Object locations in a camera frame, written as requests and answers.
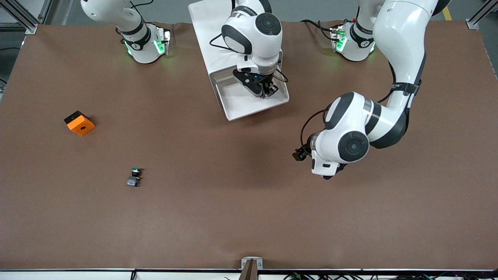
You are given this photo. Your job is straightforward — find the white table edge rail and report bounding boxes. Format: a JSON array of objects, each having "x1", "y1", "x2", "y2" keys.
[{"x1": 0, "y1": 268, "x2": 498, "y2": 280}]

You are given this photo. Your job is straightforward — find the aluminium frame profile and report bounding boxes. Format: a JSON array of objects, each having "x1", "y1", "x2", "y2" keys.
[
  {"x1": 466, "y1": 0, "x2": 498, "y2": 30},
  {"x1": 0, "y1": 0, "x2": 53, "y2": 35}
]

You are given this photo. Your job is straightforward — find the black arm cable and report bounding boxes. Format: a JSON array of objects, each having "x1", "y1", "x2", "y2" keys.
[
  {"x1": 299, "y1": 80, "x2": 423, "y2": 154},
  {"x1": 210, "y1": 32, "x2": 289, "y2": 84}
]

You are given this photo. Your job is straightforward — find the orange and black button box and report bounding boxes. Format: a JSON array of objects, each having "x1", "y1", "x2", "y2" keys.
[{"x1": 63, "y1": 110, "x2": 96, "y2": 137}]

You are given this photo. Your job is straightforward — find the green push button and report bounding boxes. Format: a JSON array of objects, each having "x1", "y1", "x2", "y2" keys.
[{"x1": 126, "y1": 166, "x2": 144, "y2": 188}]

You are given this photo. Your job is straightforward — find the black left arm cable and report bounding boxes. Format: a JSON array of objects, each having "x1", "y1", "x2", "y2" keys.
[{"x1": 299, "y1": 80, "x2": 423, "y2": 154}]

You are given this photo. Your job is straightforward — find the grey mount bracket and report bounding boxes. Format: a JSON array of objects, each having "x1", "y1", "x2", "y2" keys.
[{"x1": 241, "y1": 257, "x2": 263, "y2": 270}]

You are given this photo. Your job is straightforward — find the black base cable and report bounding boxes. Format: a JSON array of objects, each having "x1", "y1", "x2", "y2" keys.
[{"x1": 301, "y1": 19, "x2": 336, "y2": 41}]

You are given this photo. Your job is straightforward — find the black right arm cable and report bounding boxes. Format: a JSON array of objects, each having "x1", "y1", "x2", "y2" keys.
[{"x1": 210, "y1": 32, "x2": 289, "y2": 84}]

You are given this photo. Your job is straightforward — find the white drawer cabinet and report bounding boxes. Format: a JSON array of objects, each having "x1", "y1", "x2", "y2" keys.
[{"x1": 188, "y1": 0, "x2": 283, "y2": 84}]

